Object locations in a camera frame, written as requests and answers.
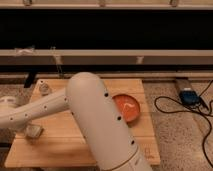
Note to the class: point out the blue power box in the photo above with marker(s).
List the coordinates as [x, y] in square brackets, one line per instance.
[189, 97]

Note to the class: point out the wooden table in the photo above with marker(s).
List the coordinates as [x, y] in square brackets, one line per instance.
[62, 144]

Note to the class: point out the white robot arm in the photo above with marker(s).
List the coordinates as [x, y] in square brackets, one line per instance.
[108, 136]

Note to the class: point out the orange plate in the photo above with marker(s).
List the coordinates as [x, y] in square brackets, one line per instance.
[128, 106]

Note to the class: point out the long metal rail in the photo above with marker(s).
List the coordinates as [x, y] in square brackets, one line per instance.
[105, 57]

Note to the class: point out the white sponge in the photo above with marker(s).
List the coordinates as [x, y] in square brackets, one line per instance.
[33, 131]

